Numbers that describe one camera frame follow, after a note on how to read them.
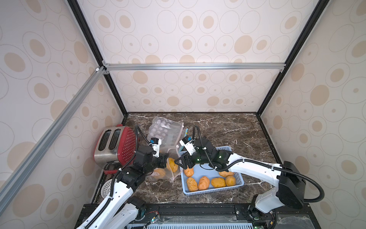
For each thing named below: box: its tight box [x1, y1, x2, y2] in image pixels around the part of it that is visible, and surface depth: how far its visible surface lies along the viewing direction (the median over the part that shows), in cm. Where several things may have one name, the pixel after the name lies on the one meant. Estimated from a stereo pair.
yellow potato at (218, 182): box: [211, 177, 227, 188], surface depth 81 cm
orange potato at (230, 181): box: [225, 175, 236, 187], surface depth 79 cm
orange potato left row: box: [183, 167, 194, 178], surface depth 85 cm
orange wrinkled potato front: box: [198, 176, 210, 191], surface depth 81 cm
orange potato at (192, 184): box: [186, 176, 199, 192], surface depth 80 cm
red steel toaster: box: [93, 126, 137, 167], surface depth 82 cm
